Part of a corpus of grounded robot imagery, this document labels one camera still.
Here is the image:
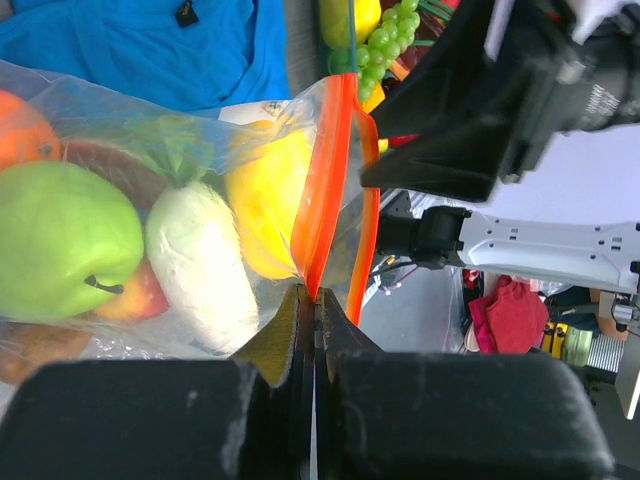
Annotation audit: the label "clear zip top bag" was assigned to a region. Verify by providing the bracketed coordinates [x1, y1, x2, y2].
[1, 63, 380, 385]

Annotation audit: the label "yellow orange mango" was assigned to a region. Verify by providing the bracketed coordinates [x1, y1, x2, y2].
[318, 0, 382, 49]

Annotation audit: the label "green grapes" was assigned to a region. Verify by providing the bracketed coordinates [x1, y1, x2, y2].
[324, 0, 421, 105]

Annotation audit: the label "orange fruit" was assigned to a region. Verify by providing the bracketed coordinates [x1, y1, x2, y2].
[1, 90, 61, 170]

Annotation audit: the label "red cloth in background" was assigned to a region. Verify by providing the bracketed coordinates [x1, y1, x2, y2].
[469, 275, 549, 354]

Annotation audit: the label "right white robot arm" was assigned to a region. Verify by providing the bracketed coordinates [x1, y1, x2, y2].
[360, 1, 639, 295]

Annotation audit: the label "white radish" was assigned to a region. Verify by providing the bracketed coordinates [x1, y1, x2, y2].
[145, 182, 259, 354]

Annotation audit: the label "green apple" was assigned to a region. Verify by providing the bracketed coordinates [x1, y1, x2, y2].
[1, 161, 144, 323]

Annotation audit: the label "red apple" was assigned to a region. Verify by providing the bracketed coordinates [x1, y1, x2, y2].
[94, 257, 169, 322]

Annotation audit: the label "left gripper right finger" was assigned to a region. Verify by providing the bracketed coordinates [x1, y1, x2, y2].
[315, 289, 615, 479]

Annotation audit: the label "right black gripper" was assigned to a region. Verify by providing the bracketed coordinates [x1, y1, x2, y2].
[360, 1, 639, 203]

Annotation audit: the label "blue folded t-shirt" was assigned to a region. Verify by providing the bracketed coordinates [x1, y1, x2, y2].
[1, 1, 291, 112]

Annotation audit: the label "brown kiwi fruit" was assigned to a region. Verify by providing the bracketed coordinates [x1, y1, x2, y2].
[1, 323, 92, 386]

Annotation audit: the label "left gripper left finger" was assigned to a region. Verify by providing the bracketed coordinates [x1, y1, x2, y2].
[1, 285, 314, 479]

